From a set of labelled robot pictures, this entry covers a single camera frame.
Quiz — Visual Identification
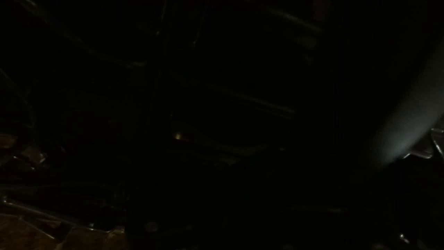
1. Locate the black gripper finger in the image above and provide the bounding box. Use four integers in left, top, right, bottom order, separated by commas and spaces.
369, 40, 444, 170

